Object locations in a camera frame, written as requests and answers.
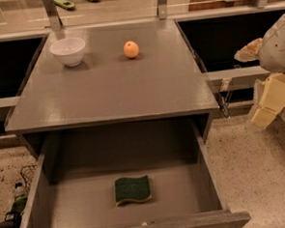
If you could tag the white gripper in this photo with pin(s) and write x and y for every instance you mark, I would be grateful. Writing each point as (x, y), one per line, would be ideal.
(279, 51)

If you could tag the green yellow sponge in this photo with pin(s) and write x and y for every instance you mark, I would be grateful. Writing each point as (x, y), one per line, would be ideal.
(132, 190)

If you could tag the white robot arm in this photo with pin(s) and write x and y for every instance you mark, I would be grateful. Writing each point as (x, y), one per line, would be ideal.
(269, 94)

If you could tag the grey counter cabinet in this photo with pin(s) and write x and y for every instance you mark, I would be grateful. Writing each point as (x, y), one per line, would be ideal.
(107, 87)

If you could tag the grey open top drawer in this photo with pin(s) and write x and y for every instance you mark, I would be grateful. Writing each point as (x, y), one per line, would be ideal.
(138, 175)

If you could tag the orange fruit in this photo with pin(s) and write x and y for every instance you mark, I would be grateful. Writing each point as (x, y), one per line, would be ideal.
(131, 49)

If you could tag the white ceramic bowl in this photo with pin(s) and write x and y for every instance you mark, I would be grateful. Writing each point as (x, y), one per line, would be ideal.
(69, 51)

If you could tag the green tool left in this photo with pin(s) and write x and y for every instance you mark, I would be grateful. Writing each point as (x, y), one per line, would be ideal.
(65, 4)

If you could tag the green plastic bottle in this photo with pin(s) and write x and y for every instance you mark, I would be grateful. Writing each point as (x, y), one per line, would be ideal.
(20, 198)

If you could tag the middle metal post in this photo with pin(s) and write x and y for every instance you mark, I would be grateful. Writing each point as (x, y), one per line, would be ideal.
(162, 9)

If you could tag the left metal post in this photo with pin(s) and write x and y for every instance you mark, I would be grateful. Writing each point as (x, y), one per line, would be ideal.
(52, 14)

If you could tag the black wire basket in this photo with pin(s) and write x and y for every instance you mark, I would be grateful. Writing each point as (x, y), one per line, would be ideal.
(27, 173)

